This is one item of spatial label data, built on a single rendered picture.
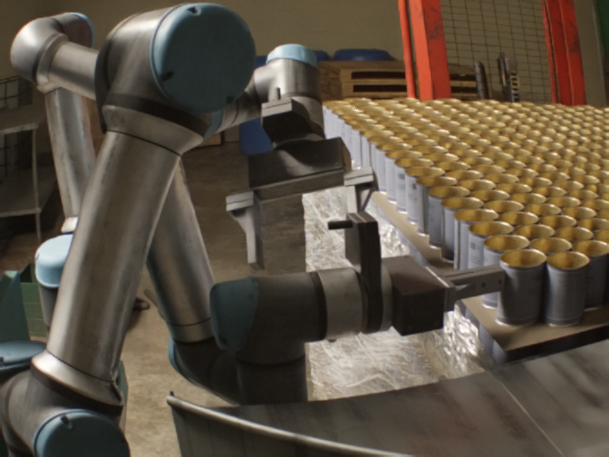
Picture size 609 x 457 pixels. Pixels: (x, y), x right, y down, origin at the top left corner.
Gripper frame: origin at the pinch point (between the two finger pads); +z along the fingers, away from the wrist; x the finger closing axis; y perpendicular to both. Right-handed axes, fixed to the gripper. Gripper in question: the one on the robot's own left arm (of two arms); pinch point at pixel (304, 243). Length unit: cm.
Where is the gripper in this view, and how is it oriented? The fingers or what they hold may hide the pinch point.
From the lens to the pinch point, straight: 132.3
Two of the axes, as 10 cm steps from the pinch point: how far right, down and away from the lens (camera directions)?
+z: 0.6, 8.9, -4.5
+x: -9.5, 1.9, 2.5
